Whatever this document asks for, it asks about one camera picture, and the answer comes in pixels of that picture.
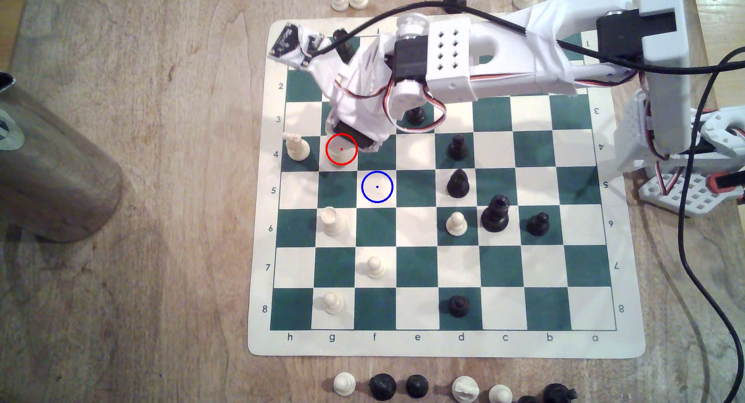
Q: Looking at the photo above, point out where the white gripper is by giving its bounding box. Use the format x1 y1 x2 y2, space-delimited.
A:
325 35 398 152

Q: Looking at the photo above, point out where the green white chess mat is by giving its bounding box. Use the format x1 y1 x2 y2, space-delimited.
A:
247 10 647 358

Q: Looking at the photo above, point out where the white knight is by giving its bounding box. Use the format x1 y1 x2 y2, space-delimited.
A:
452 376 480 403
282 132 311 162

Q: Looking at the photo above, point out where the black rook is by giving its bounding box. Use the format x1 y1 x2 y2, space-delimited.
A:
333 33 355 63
369 373 397 401

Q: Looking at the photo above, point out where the white rook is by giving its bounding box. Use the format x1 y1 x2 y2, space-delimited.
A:
319 206 347 237

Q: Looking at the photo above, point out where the black pawn d5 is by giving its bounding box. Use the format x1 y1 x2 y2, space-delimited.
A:
447 169 471 198

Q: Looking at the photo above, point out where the black queen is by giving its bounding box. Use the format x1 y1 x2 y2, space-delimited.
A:
481 195 511 234

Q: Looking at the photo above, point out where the brown wooden cylinder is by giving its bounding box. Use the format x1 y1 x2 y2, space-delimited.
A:
0 71 124 243

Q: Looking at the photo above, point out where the black knight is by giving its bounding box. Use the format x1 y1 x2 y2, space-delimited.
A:
543 382 579 403

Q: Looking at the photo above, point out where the orange black clamp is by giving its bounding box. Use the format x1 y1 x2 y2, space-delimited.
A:
705 171 745 196

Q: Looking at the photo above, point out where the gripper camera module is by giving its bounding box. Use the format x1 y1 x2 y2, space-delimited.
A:
268 21 327 66

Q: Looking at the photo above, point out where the white perforated base plate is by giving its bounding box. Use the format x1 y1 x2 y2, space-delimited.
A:
637 169 745 217

